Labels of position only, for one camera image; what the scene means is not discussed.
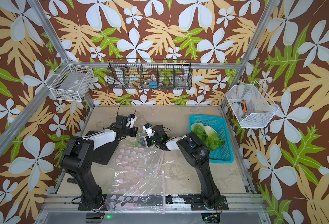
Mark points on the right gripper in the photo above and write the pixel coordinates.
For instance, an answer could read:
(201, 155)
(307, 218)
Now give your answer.
(148, 138)

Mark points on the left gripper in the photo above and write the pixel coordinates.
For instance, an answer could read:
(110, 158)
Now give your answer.
(135, 130)

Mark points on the zip-top bag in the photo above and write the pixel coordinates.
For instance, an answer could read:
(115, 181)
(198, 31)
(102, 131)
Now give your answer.
(136, 191)
(129, 158)
(148, 142)

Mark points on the chinese cabbage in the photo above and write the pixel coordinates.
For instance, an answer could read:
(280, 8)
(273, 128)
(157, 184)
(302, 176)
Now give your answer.
(137, 142)
(199, 130)
(213, 140)

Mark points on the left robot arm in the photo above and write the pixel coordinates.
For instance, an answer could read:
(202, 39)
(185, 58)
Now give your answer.
(81, 152)

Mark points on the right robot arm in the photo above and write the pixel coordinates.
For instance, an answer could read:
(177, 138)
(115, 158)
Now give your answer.
(195, 147)

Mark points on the black plastic case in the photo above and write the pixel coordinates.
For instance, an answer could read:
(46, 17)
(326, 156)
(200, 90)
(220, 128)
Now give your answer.
(105, 144)

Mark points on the blue small box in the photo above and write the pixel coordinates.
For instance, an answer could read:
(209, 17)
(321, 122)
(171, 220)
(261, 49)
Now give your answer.
(153, 85)

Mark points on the teal plastic basket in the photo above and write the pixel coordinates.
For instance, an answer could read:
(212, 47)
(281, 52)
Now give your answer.
(224, 153)

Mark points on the orange black tool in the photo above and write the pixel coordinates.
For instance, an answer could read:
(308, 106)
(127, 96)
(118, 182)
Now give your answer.
(244, 109)

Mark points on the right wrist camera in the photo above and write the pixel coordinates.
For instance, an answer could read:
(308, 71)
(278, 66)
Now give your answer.
(148, 129)

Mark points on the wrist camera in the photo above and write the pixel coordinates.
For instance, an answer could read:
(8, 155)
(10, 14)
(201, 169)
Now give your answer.
(148, 129)
(131, 120)

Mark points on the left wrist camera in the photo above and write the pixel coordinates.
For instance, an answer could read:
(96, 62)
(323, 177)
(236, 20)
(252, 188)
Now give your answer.
(131, 120)

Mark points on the black wire basket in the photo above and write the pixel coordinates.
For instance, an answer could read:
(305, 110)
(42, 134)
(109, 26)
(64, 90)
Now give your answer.
(171, 74)

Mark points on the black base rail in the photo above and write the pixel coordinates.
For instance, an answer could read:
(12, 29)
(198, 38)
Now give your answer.
(173, 202)

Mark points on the white wire basket left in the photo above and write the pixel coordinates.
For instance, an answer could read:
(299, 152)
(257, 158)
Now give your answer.
(70, 81)

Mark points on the white wire basket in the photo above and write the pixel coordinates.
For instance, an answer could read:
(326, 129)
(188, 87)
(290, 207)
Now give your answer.
(70, 81)
(261, 107)

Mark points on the white wire basket right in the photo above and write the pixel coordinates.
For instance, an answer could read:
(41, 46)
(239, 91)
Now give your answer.
(261, 107)

